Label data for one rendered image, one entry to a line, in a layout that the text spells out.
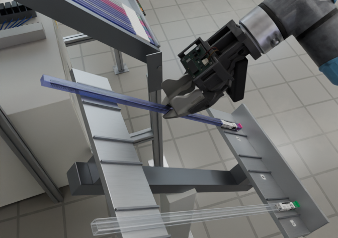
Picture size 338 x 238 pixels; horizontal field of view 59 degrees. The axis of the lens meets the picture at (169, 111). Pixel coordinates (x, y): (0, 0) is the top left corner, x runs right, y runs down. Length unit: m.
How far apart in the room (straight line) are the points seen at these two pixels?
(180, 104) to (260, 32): 0.18
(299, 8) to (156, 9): 2.02
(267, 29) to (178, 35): 1.73
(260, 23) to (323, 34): 0.10
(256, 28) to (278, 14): 0.04
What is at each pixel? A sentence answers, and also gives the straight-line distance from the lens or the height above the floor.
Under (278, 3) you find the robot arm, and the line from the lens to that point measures 0.54.
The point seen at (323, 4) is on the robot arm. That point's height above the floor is 1.11.
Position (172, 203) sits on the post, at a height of 0.80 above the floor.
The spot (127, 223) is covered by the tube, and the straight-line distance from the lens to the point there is 0.37.
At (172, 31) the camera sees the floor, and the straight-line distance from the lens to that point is 2.27.
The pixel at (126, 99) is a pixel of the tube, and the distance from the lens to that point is 0.52.
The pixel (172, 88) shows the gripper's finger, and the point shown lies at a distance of 0.58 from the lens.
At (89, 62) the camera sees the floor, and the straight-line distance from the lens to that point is 2.09.
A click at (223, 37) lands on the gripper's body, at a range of 0.52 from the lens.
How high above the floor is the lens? 1.38
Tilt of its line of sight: 52 degrees down
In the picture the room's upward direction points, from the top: straight up
